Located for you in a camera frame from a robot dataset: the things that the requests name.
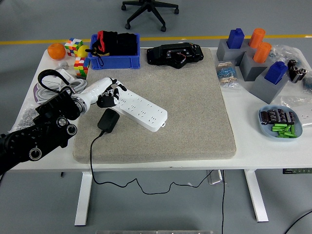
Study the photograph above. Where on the clear plastic bag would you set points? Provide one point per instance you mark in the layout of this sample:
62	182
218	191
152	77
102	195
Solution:
285	51

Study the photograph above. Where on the colourful puzzle cube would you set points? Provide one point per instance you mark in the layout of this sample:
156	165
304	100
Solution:
73	46
81	67

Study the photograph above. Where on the white power strip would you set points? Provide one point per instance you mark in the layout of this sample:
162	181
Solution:
143	109

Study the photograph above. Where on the clear bag of screws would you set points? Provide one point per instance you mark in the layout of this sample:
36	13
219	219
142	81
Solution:
24	117

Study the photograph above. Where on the black office chair base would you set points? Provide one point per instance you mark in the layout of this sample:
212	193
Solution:
151	9

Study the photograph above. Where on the clear bag of resistors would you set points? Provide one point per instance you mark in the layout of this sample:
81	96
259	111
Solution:
226	74

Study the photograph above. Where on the black device housing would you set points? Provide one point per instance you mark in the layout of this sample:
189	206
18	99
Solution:
158	54

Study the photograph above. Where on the white table leg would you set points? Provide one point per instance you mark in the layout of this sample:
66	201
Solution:
84	195
256	195

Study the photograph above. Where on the silver box under table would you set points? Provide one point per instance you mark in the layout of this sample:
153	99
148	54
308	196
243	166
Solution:
214	177

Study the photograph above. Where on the grey-brown mat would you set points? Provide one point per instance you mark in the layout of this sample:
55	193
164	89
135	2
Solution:
170	109

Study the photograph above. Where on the blue plastic bin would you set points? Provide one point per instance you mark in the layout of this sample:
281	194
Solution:
117	62

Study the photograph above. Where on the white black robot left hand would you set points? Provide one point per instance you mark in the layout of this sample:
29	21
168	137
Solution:
97	91

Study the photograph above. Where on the black plug adapter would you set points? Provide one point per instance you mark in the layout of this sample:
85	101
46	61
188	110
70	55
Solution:
108	120

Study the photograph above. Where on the black capacitor cluster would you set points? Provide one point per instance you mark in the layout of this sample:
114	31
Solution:
296	72

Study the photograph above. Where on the orange fruit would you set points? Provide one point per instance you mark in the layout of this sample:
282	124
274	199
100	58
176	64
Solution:
56	51

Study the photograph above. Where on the white round plug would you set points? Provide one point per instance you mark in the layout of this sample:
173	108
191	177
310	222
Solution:
63	64

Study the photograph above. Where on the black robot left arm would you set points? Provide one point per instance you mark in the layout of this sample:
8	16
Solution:
56	109

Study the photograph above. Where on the black foam stack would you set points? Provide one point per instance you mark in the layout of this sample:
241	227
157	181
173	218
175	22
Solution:
126	44

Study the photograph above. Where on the light blue dish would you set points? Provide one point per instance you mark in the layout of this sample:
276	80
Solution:
265	131

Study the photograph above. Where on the bag of blue parts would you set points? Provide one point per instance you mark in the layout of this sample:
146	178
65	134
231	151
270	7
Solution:
308	83

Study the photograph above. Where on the black red fabric bundle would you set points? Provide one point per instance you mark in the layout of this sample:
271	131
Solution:
106	40

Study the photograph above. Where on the orange cylinder peg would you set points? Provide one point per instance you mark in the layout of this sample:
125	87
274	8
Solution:
257	37
262	52

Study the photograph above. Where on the grey block holder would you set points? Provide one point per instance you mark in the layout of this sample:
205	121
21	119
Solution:
225	54
265	91
251	69

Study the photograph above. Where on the yellow lemon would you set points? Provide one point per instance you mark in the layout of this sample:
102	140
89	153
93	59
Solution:
83	51

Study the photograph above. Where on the table control panel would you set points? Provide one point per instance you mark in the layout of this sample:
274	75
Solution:
297	171

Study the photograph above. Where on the blue square peg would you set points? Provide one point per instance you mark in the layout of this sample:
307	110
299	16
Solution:
236	39
276	73

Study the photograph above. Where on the white flat box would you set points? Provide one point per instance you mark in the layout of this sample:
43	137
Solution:
52	81

